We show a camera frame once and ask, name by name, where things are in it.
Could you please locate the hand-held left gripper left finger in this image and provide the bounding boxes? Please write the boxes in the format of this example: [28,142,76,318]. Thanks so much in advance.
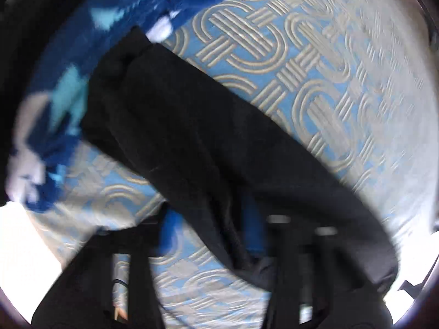
[32,206,182,329]

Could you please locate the black pants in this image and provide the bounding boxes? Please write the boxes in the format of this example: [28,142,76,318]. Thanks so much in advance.
[80,25,400,295]

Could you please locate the blue patterned bed sheet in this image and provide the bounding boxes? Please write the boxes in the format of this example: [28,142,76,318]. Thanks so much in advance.
[21,0,439,329]

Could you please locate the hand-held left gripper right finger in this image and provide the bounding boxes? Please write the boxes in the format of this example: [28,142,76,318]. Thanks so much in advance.
[244,197,393,329]

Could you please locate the blue plush blanket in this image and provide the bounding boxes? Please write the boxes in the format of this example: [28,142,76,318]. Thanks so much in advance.
[6,0,234,213]

